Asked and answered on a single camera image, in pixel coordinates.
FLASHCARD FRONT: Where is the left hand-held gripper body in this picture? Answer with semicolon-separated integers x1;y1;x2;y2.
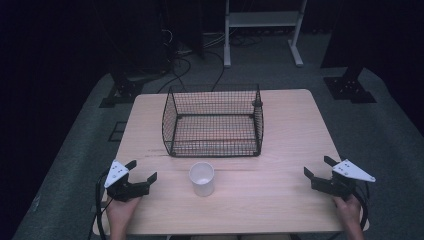
103;159;150;203

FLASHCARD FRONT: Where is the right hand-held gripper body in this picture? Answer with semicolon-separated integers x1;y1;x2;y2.
310;158;377;201

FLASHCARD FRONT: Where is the white cup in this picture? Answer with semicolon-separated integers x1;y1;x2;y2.
188;161;216;197

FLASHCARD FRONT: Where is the black wire mesh basket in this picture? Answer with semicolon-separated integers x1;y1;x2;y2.
161;83;265;158

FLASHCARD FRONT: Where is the person's left hand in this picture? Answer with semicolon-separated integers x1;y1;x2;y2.
106;194;142;236

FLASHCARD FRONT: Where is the person's right hand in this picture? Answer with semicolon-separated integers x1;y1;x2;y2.
333;193;363;233

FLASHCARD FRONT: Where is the black stand base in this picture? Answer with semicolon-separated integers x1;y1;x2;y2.
323;66;378;104
98;64;145;109

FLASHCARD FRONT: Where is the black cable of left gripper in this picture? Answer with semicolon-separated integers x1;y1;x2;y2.
87;169;116;240

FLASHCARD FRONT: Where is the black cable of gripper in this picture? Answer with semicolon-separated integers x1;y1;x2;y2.
87;169;116;240
353;181;371;231

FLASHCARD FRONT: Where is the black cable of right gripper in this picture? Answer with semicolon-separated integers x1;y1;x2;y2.
353;181;371;231

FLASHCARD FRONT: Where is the black floor cable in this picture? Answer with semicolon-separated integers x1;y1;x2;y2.
156;56;193;94
203;49;226;93

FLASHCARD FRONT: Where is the white metal desk frame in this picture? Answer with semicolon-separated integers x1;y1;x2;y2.
223;0;308;69

